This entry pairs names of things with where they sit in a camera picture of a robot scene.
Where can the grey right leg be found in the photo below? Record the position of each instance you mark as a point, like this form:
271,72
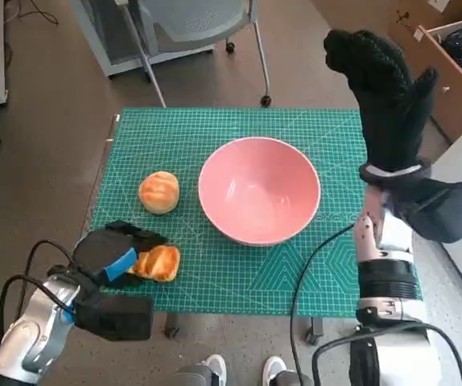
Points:
293,378

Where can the white left shoe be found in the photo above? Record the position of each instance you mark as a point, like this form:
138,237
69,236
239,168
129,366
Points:
215,366

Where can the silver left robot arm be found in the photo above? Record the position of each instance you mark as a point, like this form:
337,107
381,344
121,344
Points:
34,321

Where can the green cutting mat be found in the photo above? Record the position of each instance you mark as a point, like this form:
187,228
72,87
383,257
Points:
223,289

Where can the pink bowl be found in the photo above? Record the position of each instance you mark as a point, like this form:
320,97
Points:
259,197

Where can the black table foot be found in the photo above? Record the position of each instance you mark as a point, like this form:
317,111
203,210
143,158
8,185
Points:
172,326
315,327

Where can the black gloved right hand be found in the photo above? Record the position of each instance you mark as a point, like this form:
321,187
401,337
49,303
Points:
392,112

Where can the oblong toy bread loaf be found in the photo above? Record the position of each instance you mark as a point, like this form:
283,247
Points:
160,261

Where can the white right shoe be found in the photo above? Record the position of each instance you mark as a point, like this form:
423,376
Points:
274,366

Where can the grey leg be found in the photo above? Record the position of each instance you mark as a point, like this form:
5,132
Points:
293,378
190,376

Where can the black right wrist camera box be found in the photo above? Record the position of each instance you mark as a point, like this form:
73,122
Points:
444,217

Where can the white shoe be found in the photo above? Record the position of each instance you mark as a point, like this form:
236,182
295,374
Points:
274,366
215,366

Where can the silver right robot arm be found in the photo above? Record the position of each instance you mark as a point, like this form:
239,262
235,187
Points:
388,277

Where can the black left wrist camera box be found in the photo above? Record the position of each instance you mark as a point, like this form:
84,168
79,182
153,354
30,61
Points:
114,317

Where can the grey mesh office chair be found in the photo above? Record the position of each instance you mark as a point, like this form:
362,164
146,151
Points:
199,20

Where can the wooden crate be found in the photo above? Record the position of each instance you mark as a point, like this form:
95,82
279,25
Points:
456,100

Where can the black left hand blue tape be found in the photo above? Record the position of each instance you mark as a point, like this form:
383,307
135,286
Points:
98,253

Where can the grey left leg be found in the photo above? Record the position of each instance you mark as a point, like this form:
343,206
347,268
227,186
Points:
190,376

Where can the round toy bread bun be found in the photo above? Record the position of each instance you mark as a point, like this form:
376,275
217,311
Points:
159,193

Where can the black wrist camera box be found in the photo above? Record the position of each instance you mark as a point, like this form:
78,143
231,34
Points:
444,217
114,317

